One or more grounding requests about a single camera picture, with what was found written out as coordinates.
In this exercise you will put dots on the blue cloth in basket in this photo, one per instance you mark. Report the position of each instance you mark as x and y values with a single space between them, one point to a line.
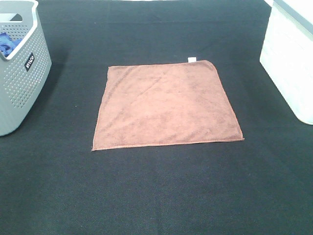
7 45

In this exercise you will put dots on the white storage bin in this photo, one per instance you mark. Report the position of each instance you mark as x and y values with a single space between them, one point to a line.
287 54

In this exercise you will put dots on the grey perforated laundry basket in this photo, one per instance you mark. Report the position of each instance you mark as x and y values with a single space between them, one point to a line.
23 72

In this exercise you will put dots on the brown microfiber towel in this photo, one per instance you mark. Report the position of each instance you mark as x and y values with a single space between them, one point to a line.
166 104

